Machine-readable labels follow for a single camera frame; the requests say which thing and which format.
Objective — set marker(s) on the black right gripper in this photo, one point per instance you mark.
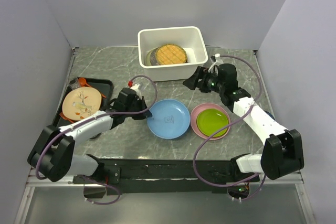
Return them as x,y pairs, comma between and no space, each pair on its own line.
192,82

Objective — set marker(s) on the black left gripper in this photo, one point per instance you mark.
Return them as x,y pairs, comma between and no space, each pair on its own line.
142,102

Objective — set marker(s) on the blue plate with bamboo mat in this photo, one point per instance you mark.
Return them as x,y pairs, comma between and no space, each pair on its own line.
170,119

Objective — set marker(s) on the round woven bamboo mat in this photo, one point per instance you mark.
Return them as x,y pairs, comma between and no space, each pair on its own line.
170,54

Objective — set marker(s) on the dark plate with deer motif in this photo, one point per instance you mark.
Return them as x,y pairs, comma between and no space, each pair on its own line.
152,59

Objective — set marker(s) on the cream plate with branch motif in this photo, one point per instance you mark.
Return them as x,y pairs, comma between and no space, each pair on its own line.
147,59

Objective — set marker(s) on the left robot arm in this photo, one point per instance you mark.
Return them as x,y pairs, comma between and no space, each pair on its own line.
53,154

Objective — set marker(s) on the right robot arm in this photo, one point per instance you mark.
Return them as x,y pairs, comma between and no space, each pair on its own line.
282,153

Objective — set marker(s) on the white plastic bin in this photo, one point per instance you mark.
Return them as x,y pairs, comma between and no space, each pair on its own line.
188,37

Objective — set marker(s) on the pink plate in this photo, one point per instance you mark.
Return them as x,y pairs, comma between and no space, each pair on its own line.
197,110

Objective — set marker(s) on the green plate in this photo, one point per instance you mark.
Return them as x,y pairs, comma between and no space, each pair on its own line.
211,120

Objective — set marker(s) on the black plastic tray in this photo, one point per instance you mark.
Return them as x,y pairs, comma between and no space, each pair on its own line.
102,85

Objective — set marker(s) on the beige plate with bird motif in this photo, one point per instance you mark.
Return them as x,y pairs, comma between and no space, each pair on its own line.
81,103

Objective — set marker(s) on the orange measuring scoop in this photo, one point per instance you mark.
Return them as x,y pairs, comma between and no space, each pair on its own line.
83,82

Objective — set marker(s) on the clear glass cup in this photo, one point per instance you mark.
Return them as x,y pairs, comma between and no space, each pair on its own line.
74,83

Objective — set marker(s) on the blue white patterned bowl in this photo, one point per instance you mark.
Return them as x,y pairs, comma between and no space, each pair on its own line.
269,114

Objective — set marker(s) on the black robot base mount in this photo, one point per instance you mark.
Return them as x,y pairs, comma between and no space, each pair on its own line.
167,176

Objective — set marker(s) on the aluminium frame rail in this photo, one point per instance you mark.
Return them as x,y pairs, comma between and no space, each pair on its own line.
293,178

